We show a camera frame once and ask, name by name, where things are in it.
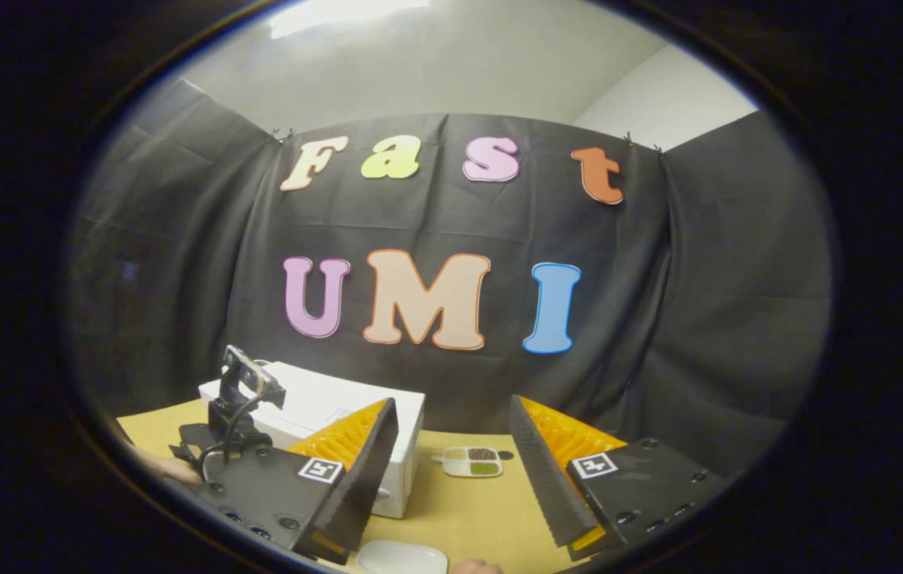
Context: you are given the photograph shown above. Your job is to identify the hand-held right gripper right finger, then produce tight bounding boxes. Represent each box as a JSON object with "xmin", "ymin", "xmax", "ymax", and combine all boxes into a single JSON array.
[{"xmin": 509, "ymin": 394, "xmax": 728, "ymax": 562}]

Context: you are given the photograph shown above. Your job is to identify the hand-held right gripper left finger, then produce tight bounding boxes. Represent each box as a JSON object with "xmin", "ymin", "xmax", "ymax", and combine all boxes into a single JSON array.
[{"xmin": 192, "ymin": 397, "xmax": 401, "ymax": 566}]

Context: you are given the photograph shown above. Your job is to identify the white microwave oven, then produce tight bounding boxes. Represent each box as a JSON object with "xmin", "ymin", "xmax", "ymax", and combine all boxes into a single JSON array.
[{"xmin": 198, "ymin": 361, "xmax": 426, "ymax": 520}]

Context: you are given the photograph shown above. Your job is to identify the divided white seasoning dish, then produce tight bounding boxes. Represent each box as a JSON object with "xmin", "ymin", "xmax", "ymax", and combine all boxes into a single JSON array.
[{"xmin": 442, "ymin": 446, "xmax": 505, "ymax": 478}]

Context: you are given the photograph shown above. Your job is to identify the white square plate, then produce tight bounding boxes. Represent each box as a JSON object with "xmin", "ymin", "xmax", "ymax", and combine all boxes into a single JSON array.
[{"xmin": 357, "ymin": 541, "xmax": 450, "ymax": 574}]

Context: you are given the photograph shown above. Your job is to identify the black backdrop cloth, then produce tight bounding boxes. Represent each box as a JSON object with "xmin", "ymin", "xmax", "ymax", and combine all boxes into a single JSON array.
[{"xmin": 61, "ymin": 76, "xmax": 834, "ymax": 479}]

